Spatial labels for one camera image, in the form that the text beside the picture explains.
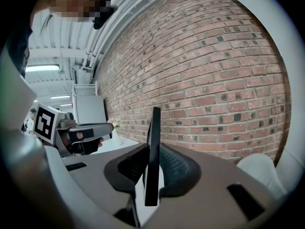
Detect white plastic chair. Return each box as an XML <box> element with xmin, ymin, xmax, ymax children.
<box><xmin>236</xmin><ymin>148</ymin><xmax>299</xmax><ymax>198</ymax></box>

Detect person's left hand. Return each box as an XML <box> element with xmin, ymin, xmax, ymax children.
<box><xmin>57</xmin><ymin>130</ymin><xmax>105</xmax><ymax>156</ymax></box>

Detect white cabinet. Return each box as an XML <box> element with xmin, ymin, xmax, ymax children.
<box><xmin>71</xmin><ymin>81</ymin><xmax>108</xmax><ymax>138</ymax></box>

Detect white flowers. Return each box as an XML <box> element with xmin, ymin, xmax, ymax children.
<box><xmin>107</xmin><ymin>119</ymin><xmax>121</xmax><ymax>130</ymax></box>

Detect white ceiling pipes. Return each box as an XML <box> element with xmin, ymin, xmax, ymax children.
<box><xmin>80</xmin><ymin>0</ymin><xmax>182</xmax><ymax>72</ymax></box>

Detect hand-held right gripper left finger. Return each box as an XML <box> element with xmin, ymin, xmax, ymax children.
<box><xmin>61</xmin><ymin>143</ymin><xmax>151</xmax><ymax>216</ymax></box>

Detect person's head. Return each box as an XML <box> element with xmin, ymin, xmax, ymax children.
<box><xmin>49</xmin><ymin>0</ymin><xmax>107</xmax><ymax>23</ymax></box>

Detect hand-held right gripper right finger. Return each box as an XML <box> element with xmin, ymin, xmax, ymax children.
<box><xmin>142</xmin><ymin>143</ymin><xmax>275</xmax><ymax>229</ymax></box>

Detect black head-worn camera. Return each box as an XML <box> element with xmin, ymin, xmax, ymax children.
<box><xmin>92</xmin><ymin>0</ymin><xmax>119</xmax><ymax>30</ymax></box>

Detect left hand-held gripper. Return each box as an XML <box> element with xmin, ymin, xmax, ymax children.
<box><xmin>32</xmin><ymin>102</ymin><xmax>114</xmax><ymax>157</ymax></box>

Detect person's dark shirt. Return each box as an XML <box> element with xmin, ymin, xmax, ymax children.
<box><xmin>6</xmin><ymin>14</ymin><xmax>33</xmax><ymax>79</ymax></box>

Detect black picture frame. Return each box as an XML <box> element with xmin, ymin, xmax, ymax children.
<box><xmin>142</xmin><ymin>106</ymin><xmax>162</xmax><ymax>207</ymax></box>

